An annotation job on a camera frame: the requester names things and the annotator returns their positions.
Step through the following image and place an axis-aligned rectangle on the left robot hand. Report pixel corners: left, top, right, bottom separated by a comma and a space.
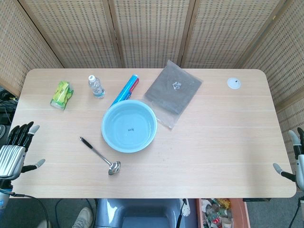
0, 121, 46, 188

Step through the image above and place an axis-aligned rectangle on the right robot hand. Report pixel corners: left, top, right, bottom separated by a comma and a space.
272, 127, 304, 185

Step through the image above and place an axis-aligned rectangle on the metal ladle black handle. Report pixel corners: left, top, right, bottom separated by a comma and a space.
79, 136, 122, 176

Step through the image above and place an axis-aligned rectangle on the clear plastic water bottle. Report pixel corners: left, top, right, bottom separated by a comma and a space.
88, 75, 105, 99

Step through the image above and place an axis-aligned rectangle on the light blue plastic basin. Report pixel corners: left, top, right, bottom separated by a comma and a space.
101, 99, 158, 153

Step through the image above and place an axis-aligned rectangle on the pink bin with trash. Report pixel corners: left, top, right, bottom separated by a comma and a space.
195, 198, 251, 228

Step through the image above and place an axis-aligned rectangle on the beige sneaker shoe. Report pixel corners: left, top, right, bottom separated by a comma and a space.
71, 207, 94, 228

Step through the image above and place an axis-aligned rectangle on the white black handheld device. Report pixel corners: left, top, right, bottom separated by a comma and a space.
177, 198, 191, 228

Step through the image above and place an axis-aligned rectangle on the blue red wrap roll box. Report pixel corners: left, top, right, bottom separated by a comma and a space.
110, 74, 140, 107

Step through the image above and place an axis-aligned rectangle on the grey plastic chair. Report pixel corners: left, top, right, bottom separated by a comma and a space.
95, 198, 199, 228

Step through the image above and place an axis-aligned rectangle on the grey cloth in clear bag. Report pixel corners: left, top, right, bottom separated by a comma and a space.
143, 59, 203, 130

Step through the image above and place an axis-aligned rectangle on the bamboo folding screen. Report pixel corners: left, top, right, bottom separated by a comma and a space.
0, 0, 304, 167

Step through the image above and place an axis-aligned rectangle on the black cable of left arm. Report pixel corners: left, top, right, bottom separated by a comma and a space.
9, 192, 52, 228

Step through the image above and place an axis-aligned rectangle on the white round cable grommet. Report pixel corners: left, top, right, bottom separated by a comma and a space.
227, 77, 242, 90

